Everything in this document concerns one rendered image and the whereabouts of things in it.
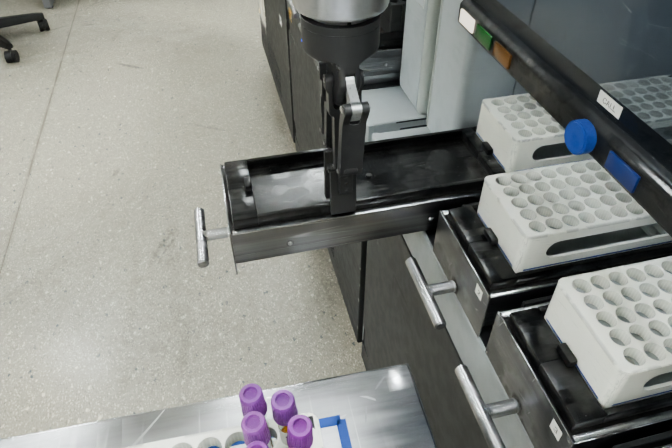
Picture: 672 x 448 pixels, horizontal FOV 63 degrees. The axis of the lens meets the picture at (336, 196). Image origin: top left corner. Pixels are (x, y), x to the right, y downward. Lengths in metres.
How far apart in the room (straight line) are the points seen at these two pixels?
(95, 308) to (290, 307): 0.55
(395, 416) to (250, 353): 1.05
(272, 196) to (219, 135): 1.58
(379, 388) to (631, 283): 0.24
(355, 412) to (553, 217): 0.28
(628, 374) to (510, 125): 0.35
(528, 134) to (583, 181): 0.09
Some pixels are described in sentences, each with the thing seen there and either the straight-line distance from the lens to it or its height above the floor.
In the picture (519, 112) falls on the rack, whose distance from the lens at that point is 0.76.
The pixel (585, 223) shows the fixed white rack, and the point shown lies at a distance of 0.61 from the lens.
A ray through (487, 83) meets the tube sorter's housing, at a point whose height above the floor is 0.87.
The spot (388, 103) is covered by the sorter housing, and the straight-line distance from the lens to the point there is 0.99.
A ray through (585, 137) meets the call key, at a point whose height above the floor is 0.99.
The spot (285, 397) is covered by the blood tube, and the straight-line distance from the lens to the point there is 0.36.
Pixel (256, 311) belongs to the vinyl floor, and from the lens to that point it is 1.58.
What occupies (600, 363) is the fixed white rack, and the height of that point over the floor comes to 0.85.
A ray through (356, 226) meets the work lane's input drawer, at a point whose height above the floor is 0.79.
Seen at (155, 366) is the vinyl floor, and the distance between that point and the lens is 1.54.
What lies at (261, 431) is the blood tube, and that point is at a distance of 0.35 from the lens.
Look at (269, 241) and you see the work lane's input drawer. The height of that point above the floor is 0.78.
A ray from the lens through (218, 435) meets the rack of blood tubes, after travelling 0.41.
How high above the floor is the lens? 1.25
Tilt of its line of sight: 41 degrees down
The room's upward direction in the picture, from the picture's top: straight up
